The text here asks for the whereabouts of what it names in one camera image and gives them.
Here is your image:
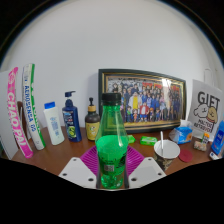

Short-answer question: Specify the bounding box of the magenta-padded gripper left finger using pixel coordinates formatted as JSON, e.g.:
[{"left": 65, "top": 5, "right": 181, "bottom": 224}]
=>
[{"left": 58, "top": 144, "right": 101, "bottom": 190}]

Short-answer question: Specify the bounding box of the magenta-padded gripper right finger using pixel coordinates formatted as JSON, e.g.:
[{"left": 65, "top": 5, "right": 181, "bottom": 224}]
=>
[{"left": 124, "top": 145, "right": 167, "bottom": 190}]

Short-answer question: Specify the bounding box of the green plastic drink bottle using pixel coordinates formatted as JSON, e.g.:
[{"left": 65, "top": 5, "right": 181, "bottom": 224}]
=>
[{"left": 94, "top": 92, "right": 130, "bottom": 190}]

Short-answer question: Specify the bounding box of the white paper cup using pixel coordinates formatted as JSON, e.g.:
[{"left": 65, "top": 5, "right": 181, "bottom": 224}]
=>
[{"left": 153, "top": 139, "right": 181, "bottom": 172}]

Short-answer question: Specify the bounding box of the white spoon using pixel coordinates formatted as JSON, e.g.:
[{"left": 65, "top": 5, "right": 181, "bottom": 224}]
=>
[{"left": 159, "top": 130, "right": 165, "bottom": 158}]

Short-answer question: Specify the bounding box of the flat round red coaster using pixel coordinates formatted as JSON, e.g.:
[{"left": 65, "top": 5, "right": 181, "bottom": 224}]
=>
[{"left": 178, "top": 148, "right": 194, "bottom": 164}]

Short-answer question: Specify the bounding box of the brown pump bottle yellow label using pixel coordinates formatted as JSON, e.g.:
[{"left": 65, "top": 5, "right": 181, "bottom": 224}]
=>
[{"left": 84, "top": 97, "right": 101, "bottom": 142}]

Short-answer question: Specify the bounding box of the dark blue pump bottle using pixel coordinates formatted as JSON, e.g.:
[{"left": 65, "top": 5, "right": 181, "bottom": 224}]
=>
[{"left": 62, "top": 90, "right": 83, "bottom": 143}]

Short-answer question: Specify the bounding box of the blue tissue pack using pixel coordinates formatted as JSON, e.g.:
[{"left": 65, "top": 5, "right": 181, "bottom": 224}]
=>
[{"left": 168, "top": 119, "right": 194, "bottom": 145}]

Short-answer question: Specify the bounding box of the white bottle blue cap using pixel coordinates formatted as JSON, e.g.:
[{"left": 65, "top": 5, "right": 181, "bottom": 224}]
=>
[{"left": 43, "top": 101, "right": 66, "bottom": 146}]

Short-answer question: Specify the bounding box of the small flat beige packet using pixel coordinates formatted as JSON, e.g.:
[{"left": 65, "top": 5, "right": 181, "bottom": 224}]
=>
[{"left": 193, "top": 140, "right": 208, "bottom": 153}]

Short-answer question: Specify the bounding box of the colourful puzzle cube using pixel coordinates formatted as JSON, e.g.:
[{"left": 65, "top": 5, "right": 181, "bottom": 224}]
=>
[{"left": 201, "top": 132, "right": 211, "bottom": 144}]

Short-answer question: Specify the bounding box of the framed cartoon group picture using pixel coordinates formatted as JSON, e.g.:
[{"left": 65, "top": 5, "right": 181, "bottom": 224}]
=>
[{"left": 97, "top": 68, "right": 187, "bottom": 134}]

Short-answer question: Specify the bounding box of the green white shuttlecock tube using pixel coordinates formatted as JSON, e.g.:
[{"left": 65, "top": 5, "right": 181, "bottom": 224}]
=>
[{"left": 22, "top": 63, "right": 47, "bottom": 151}]

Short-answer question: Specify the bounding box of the pink white shuttlecock tube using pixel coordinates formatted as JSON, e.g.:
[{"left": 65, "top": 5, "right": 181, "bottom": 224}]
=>
[{"left": 7, "top": 66, "right": 35, "bottom": 160}]

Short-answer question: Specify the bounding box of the white printed tote bag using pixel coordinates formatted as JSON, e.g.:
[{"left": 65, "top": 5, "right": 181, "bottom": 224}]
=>
[{"left": 186, "top": 68, "right": 224, "bottom": 143}]

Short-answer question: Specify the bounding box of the white box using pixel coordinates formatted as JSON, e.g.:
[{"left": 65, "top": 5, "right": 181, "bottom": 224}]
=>
[{"left": 0, "top": 69, "right": 20, "bottom": 160}]

